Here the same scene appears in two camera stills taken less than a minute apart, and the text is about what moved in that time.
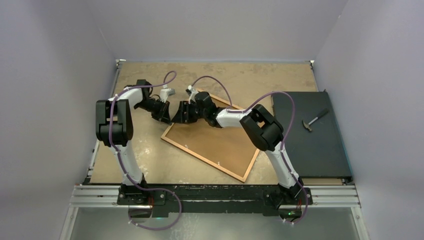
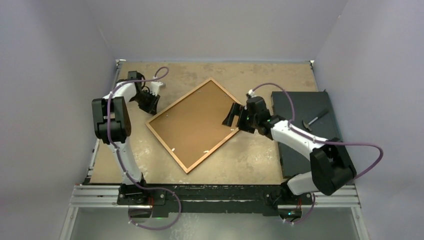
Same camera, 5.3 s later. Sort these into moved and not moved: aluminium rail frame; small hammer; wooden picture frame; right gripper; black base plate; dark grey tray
Moved: right gripper; wooden picture frame
Not moved: black base plate; dark grey tray; aluminium rail frame; small hammer
